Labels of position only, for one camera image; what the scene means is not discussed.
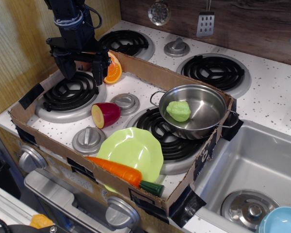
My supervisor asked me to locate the back left black burner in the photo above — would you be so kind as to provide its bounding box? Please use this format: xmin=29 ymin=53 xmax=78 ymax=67
xmin=98 ymin=30 xmax=155 ymax=61

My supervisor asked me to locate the silver sink drain plug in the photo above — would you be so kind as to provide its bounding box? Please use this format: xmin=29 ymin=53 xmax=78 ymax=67
xmin=220 ymin=189 xmax=279 ymax=232

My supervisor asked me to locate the silver oven knob right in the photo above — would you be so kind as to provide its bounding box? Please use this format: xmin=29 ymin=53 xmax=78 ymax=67
xmin=105 ymin=196 xmax=140 ymax=229

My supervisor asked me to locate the silver stovetop knob back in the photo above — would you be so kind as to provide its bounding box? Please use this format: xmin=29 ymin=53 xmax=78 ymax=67
xmin=164 ymin=38 xmax=190 ymax=57

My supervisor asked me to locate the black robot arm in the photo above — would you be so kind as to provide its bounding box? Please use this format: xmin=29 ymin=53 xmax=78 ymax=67
xmin=45 ymin=0 xmax=111 ymax=86

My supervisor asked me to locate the silver stovetop knob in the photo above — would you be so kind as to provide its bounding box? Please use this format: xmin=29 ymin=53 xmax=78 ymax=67
xmin=164 ymin=38 xmax=190 ymax=57
xmin=72 ymin=127 xmax=107 ymax=155
xmin=111 ymin=93 xmax=140 ymax=116

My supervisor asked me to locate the hanging metal strainer ladle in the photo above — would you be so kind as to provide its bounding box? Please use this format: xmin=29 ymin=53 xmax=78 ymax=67
xmin=147 ymin=0 xmax=171 ymax=26

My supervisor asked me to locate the front right black burner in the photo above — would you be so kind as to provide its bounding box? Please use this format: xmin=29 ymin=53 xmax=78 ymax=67
xmin=126 ymin=107 xmax=206 ymax=175

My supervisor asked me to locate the orange toy pumpkin slice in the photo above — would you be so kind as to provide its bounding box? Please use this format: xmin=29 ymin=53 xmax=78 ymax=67
xmin=104 ymin=52 xmax=122 ymax=84

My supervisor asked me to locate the black burner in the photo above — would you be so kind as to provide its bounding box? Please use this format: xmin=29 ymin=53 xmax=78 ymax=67
xmin=98 ymin=30 xmax=155 ymax=61
xmin=126 ymin=107 xmax=206 ymax=175
xmin=176 ymin=53 xmax=252 ymax=99
xmin=35 ymin=71 xmax=107 ymax=123

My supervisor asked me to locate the light green plastic plate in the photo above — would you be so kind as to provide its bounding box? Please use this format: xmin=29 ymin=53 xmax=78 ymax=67
xmin=97 ymin=127 xmax=163 ymax=183

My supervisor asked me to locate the green toy broccoli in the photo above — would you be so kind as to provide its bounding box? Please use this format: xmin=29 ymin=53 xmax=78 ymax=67
xmin=166 ymin=101 xmax=191 ymax=122

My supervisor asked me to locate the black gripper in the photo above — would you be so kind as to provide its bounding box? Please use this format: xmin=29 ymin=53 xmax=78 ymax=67
xmin=47 ymin=23 xmax=111 ymax=86

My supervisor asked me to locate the black cable bottom left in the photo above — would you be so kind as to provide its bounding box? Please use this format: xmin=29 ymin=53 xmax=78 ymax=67
xmin=0 ymin=216 xmax=12 ymax=233

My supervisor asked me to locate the silver stovetop knob front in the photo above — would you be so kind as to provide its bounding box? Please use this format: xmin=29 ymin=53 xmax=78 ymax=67
xmin=72 ymin=127 xmax=107 ymax=155

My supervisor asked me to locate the front left black burner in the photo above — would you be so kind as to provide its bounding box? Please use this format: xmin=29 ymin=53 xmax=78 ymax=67
xmin=35 ymin=71 xmax=107 ymax=123

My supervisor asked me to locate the back right black burner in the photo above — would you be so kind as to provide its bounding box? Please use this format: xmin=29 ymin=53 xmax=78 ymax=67
xmin=176 ymin=53 xmax=252 ymax=99

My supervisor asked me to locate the silver oven door handle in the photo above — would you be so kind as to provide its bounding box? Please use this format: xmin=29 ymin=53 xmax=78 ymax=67
xmin=24 ymin=171 xmax=117 ymax=233

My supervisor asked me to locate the silver oven knob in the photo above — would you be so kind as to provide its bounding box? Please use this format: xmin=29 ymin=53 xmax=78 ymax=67
xmin=105 ymin=196 xmax=140 ymax=229
xmin=18 ymin=145 xmax=48 ymax=173

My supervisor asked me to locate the silver stovetop knob centre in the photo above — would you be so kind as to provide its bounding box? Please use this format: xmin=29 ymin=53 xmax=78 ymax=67
xmin=111 ymin=93 xmax=140 ymax=116

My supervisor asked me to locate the brown cardboard fence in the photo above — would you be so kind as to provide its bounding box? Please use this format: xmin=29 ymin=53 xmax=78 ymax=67
xmin=8 ymin=52 xmax=236 ymax=227

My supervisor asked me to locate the light blue bowl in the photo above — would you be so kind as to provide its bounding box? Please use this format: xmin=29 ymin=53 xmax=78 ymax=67
xmin=255 ymin=207 xmax=291 ymax=233

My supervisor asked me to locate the stainless steel pan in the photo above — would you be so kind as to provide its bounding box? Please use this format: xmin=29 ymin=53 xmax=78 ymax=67
xmin=150 ymin=84 xmax=239 ymax=140

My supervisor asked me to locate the red toy half fruit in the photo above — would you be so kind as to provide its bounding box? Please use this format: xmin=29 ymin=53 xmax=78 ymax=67
xmin=91 ymin=102 xmax=121 ymax=129

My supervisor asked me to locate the silver oven knob left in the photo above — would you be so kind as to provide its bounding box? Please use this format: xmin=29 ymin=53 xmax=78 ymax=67
xmin=18 ymin=145 xmax=48 ymax=173

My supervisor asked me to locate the hanging metal slotted spatula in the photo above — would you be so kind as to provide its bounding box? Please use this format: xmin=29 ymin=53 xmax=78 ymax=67
xmin=196 ymin=0 xmax=215 ymax=37

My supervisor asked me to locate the orange toy carrot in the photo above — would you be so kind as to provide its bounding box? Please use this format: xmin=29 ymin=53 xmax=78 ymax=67
xmin=85 ymin=156 xmax=164 ymax=197

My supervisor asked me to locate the stainless steel sink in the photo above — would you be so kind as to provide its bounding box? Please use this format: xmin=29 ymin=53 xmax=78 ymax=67
xmin=195 ymin=121 xmax=291 ymax=233

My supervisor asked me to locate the yellow object bottom left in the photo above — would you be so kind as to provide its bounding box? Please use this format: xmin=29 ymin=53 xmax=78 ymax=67
xmin=29 ymin=214 xmax=54 ymax=229

